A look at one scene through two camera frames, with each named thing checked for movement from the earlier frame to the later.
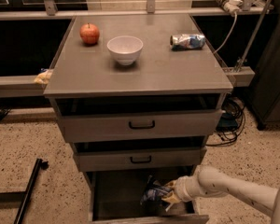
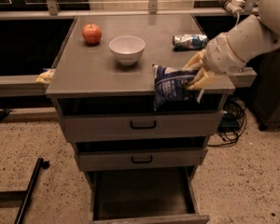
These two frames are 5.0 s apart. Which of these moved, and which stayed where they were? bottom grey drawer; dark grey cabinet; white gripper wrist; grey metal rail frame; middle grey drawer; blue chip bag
Moved: white gripper wrist; blue chip bag
Stayed: grey metal rail frame; bottom grey drawer; dark grey cabinet; middle grey drawer
